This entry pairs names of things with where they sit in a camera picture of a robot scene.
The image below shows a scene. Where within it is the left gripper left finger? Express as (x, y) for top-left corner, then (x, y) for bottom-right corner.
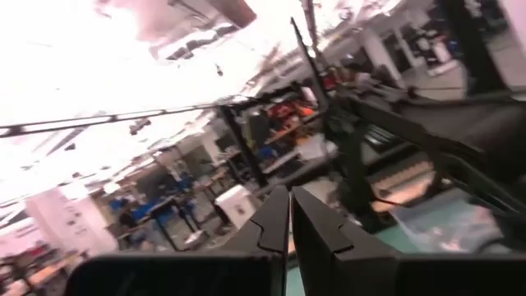
(64, 184), (290, 296)

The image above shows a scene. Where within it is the white waste bin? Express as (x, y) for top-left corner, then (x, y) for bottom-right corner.
(214, 184), (259, 229)

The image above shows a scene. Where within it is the black pole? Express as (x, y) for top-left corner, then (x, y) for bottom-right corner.
(217, 84), (301, 189)

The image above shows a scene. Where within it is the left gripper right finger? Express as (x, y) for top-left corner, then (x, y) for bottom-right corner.
(292, 186), (526, 296)

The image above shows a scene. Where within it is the white building pillar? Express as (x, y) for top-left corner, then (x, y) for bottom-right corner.
(362, 27), (407, 90)

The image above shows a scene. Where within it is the black metal table frame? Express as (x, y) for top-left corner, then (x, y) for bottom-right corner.
(322, 100), (385, 234)

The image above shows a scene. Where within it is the clear plastic bin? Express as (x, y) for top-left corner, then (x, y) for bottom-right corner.
(390, 196), (507, 254)

